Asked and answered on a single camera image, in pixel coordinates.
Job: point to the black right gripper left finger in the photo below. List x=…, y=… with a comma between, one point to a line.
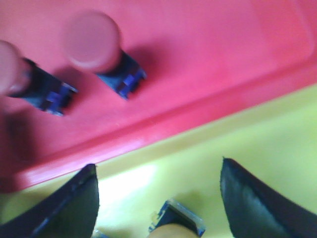
x=70, y=212

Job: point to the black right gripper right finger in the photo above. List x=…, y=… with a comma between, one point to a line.
x=255, y=210

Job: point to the red mushroom push button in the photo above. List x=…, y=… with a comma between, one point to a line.
x=21, y=78
x=91, y=42

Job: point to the yellow plastic tray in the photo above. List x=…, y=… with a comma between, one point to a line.
x=276, y=141

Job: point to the red plastic tray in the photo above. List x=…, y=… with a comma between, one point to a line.
x=204, y=59

